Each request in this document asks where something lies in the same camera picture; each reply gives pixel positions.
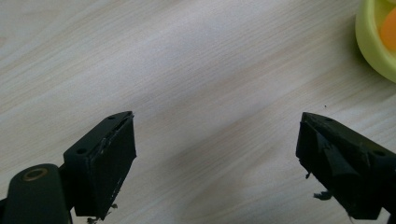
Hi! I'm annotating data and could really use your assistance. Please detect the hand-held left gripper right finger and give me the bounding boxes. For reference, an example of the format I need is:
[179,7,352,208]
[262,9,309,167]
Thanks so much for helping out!
[295,111,396,221]

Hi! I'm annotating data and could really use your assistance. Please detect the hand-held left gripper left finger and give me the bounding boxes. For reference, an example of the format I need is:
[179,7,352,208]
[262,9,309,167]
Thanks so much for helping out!
[63,110,137,221]

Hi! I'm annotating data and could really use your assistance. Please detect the light green bowl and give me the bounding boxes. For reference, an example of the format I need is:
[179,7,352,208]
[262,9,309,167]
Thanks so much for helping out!
[355,0,396,84]

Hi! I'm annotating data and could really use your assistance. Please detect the orange fruit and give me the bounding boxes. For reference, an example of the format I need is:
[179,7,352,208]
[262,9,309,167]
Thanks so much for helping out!
[379,7,396,52]

